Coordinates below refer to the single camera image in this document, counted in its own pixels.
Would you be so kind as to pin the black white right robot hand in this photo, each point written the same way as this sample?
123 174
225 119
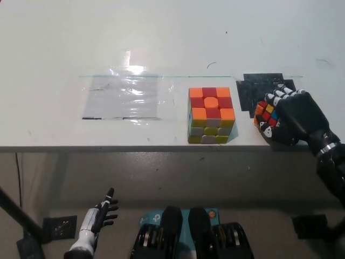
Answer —
299 116

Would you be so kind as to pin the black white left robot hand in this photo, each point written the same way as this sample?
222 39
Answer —
101 215

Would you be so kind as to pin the small studded multicolour puzzle cube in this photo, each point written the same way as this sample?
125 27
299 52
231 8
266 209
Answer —
265 112

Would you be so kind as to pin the black left robot body block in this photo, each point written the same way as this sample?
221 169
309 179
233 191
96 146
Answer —
151 242

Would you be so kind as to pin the black robot body block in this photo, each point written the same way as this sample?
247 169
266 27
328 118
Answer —
151 242
229 240

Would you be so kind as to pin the big orange red puzzle cube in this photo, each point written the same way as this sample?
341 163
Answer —
210 113

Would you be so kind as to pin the black right robot body block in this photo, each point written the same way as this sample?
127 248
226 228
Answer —
229 240

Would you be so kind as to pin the black tape patch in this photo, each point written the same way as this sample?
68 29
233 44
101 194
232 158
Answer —
250 91

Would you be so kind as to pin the black stand pole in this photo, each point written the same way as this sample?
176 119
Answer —
19 210

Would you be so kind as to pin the clear plastic covered grey sheet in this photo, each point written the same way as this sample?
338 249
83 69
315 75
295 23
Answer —
121 97

